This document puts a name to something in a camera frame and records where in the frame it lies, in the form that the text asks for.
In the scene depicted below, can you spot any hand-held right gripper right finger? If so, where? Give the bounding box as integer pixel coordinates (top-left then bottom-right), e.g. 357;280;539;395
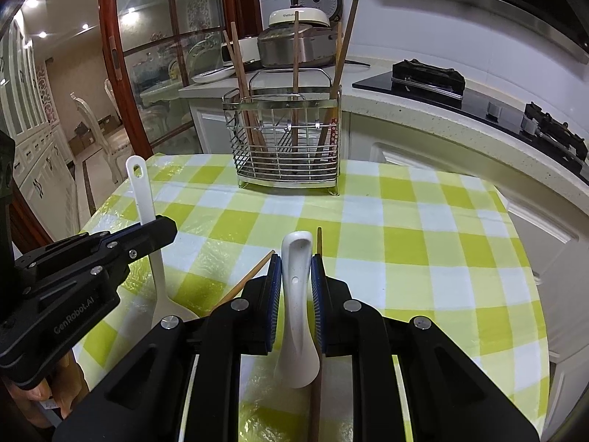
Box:
310;253;539;442

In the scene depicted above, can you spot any white ceramic spoon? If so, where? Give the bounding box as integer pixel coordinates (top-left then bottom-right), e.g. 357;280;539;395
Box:
275;231;323;388

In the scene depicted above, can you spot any black gas burner grate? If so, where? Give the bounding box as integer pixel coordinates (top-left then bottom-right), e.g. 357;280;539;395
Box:
522;101;589;162
391;59;465;99

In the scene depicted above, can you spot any white sideboard cabinet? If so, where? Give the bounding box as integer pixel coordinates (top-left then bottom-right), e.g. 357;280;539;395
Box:
0;18;81;240

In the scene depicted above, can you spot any yellow checkered tablecloth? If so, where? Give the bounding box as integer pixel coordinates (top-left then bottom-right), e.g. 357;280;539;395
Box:
74;151;550;442

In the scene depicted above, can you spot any white plate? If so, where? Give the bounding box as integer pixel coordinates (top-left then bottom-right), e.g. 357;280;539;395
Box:
191;67;235;84

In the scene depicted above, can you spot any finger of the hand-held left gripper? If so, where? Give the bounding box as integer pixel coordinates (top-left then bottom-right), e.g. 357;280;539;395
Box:
14;215;178;296

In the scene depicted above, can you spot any metal wire utensil rack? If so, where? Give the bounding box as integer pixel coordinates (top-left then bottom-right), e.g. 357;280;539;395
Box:
222;68;341;196

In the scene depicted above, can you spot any white small appliance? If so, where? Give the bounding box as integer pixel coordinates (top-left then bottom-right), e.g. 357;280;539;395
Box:
221;37;258;67

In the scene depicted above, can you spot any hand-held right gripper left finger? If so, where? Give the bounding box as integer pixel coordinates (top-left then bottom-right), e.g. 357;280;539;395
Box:
53;253;282;442

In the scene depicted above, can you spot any person's left hand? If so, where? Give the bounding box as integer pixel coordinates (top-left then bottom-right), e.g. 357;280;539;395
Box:
11;350;88;429

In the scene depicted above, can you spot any red wooden glass door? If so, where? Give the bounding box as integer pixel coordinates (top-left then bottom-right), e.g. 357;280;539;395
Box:
98;0;261;157

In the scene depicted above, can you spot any silver rice cooker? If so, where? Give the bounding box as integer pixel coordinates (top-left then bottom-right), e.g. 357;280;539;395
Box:
257;0;345;69

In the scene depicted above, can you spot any white dining chair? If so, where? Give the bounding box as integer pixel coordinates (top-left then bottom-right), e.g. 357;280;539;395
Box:
70;91;134;173

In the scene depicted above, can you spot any black glass cooktop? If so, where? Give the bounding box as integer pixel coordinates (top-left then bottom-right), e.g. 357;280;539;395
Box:
352;67;589;176

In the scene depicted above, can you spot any white plastic rice paddle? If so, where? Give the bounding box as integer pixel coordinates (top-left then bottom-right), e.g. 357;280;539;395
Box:
126;155;201;330

